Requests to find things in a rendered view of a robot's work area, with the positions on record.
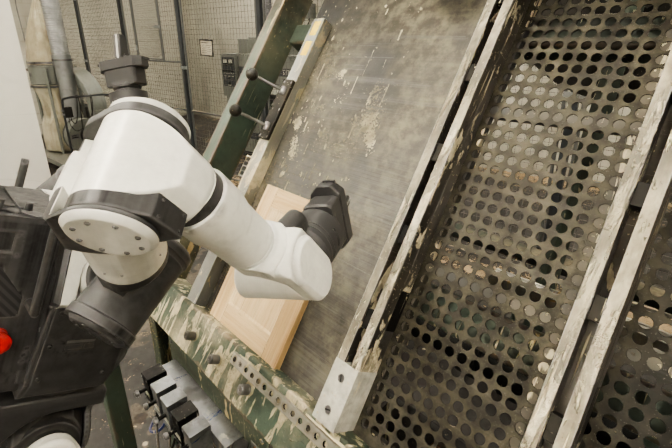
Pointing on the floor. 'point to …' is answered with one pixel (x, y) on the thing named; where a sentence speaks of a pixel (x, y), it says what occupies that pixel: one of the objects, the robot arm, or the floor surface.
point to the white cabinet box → (17, 109)
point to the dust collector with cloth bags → (59, 90)
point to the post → (119, 411)
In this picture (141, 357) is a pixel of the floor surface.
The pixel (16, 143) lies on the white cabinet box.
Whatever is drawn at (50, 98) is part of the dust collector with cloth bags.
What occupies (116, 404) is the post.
